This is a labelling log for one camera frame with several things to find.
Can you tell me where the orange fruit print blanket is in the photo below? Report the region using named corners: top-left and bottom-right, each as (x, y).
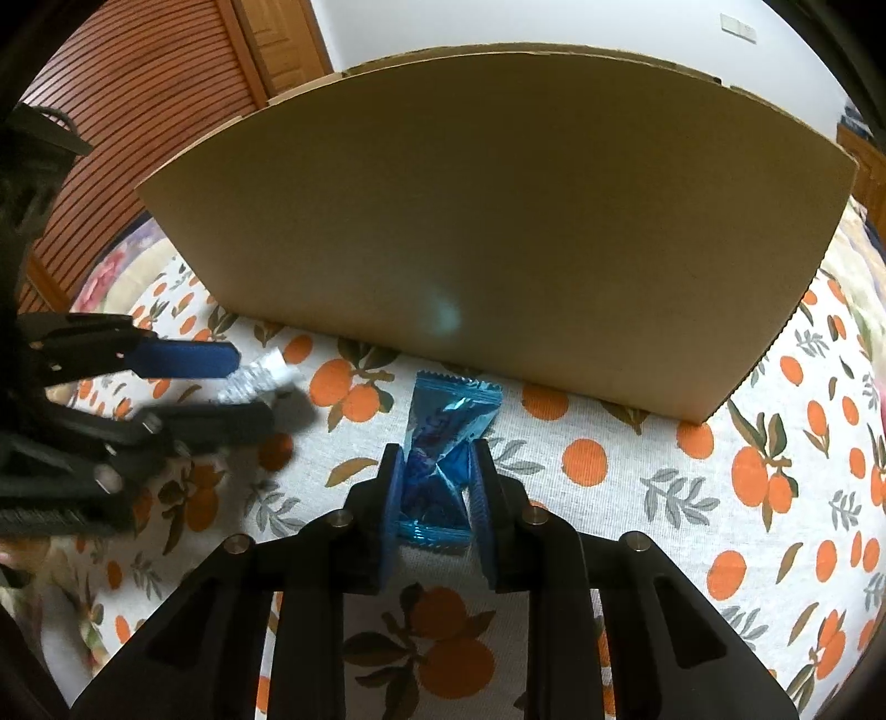
top-left (42, 228), bottom-right (886, 720)

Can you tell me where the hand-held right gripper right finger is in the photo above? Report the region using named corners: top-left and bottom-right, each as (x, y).
top-left (469, 438), bottom-right (790, 720)

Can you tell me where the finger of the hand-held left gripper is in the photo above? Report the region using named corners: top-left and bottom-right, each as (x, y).
top-left (17, 313), bottom-right (241, 383)
top-left (42, 400), bottom-right (278, 501)

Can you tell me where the pale floral quilt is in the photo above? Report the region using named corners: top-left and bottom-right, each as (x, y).
top-left (69, 218), bottom-right (174, 314)

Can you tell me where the brown cardboard box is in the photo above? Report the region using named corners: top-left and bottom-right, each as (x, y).
top-left (135, 43), bottom-right (859, 425)

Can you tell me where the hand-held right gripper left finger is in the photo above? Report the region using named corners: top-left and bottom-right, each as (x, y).
top-left (69, 443), bottom-right (407, 720)

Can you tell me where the blue candy wrapper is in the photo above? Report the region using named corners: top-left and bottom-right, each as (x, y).
top-left (394, 370), bottom-right (503, 551)

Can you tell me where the wooden louvered door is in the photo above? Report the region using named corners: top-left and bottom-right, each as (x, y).
top-left (17, 0), bottom-right (333, 314)

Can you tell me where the wooden cabinet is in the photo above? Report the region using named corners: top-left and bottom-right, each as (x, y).
top-left (834, 121), bottom-right (886, 212)

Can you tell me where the silver blue snack packet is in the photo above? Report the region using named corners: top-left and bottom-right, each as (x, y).
top-left (216, 348), bottom-right (303, 407)

